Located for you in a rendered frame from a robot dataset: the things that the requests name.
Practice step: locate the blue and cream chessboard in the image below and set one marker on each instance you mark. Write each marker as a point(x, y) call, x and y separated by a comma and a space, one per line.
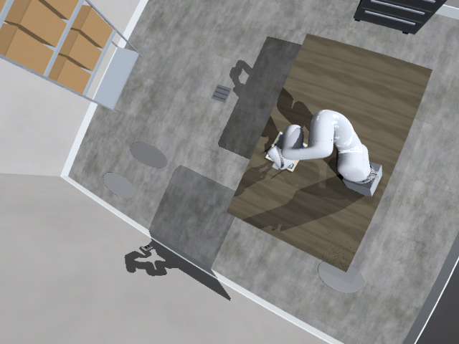
point(294, 162)

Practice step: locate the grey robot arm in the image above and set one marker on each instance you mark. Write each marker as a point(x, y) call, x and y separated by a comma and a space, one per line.
point(351, 155)

